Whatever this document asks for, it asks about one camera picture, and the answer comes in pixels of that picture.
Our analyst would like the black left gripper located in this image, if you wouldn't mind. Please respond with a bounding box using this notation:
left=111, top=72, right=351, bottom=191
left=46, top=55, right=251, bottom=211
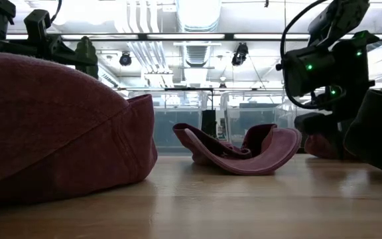
left=23, top=9, right=98, bottom=66

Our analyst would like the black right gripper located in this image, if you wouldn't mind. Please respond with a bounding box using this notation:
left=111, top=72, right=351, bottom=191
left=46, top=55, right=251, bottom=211
left=293, top=82, right=376, bottom=159

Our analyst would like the maroon baseball cap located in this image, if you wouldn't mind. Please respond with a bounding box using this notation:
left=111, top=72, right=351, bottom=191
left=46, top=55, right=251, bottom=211
left=172, top=122, right=303, bottom=176
left=303, top=131, right=361, bottom=161

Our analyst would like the large maroon cloth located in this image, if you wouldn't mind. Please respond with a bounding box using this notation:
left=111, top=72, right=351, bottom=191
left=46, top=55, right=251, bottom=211
left=0, top=50, right=159, bottom=208

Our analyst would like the green cactus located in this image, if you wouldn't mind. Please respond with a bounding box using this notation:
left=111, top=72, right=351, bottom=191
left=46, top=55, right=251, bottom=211
left=74, top=35, right=99, bottom=80

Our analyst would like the clear plastic bin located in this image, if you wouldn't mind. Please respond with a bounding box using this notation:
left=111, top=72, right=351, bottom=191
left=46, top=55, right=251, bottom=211
left=220, top=91, right=300, bottom=149
left=126, top=90, right=212, bottom=155

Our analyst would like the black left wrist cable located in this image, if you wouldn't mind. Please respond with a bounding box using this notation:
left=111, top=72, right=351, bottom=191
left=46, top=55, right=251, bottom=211
left=50, top=0, right=62, bottom=24

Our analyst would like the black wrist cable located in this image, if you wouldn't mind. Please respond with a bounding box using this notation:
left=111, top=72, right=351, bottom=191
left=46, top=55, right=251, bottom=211
left=278, top=0, right=348, bottom=110
left=50, top=0, right=62, bottom=24

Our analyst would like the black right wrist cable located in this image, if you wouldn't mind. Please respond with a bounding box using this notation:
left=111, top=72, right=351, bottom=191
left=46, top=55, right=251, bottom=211
left=278, top=0, right=348, bottom=110

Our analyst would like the silver ceiling air duct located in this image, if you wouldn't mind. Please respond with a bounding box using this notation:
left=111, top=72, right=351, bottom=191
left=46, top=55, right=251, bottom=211
left=176, top=0, right=223, bottom=33

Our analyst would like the black overhead frame bar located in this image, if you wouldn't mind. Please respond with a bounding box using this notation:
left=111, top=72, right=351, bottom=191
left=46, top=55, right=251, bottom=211
left=5, top=32, right=382, bottom=42

